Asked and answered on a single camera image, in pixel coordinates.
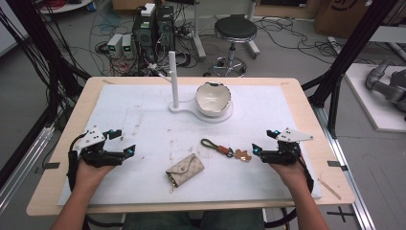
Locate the person's right hand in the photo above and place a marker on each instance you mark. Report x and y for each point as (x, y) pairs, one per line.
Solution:
(292, 175)

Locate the cardboard box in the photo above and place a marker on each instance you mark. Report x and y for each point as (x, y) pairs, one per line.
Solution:
(344, 16)

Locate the white stand with pole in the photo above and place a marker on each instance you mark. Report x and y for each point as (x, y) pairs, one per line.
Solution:
(173, 80)

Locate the white eggshell-shaped bowl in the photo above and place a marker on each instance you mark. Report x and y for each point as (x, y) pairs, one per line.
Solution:
(213, 99)

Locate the white box on computer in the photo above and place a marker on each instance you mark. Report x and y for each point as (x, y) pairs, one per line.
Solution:
(148, 9)

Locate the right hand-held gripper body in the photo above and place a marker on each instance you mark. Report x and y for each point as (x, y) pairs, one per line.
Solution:
(285, 155)

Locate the black tape strip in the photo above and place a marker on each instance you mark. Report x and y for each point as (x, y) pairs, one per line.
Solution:
(51, 165)
(336, 165)

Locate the beige key pouch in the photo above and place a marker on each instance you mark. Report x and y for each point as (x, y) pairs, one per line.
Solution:
(185, 171)

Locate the person's left hand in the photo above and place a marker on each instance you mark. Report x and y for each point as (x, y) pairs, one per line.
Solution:
(92, 175)

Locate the white floor platform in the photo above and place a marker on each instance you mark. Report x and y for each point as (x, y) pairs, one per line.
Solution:
(367, 102)

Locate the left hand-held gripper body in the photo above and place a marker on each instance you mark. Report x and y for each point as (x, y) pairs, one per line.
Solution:
(95, 156)

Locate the black metal frame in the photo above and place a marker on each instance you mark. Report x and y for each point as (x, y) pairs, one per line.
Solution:
(351, 51)
(35, 38)

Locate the white power supply box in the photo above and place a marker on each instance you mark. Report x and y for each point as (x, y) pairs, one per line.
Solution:
(127, 46)
(115, 44)

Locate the black round stool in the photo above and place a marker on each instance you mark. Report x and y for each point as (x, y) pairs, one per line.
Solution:
(235, 28)

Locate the black computer tower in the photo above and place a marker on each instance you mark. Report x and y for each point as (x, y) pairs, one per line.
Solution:
(145, 38)
(166, 28)

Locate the person's legs in jeans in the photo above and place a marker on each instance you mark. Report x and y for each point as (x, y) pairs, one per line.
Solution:
(191, 221)

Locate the white table mat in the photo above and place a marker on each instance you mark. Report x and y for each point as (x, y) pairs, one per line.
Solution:
(153, 127)

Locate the thin wooden stick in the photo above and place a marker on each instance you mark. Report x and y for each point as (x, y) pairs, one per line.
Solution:
(328, 188)

